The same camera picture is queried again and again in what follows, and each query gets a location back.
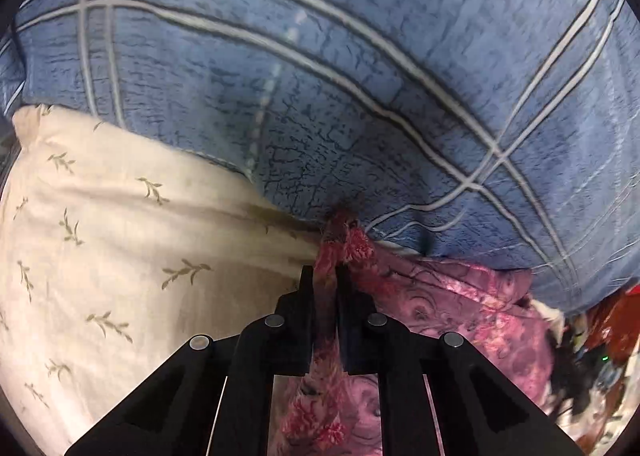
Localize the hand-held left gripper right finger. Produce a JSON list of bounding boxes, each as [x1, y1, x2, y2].
[[336, 263, 586, 456]]

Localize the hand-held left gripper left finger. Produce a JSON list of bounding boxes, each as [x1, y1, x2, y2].
[[64, 265, 315, 456]]

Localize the purple floral garment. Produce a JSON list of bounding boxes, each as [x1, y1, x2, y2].
[[277, 206, 563, 456]]

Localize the cream leaf-print blanket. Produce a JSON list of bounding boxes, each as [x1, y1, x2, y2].
[[0, 105, 326, 456]]

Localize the small dark object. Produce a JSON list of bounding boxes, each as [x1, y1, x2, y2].
[[550, 336, 608, 417]]

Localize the red cloth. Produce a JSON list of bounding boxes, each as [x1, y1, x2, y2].
[[575, 286, 640, 437]]

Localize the blue plaid quilt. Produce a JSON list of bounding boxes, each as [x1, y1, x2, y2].
[[0, 0, 640, 317]]

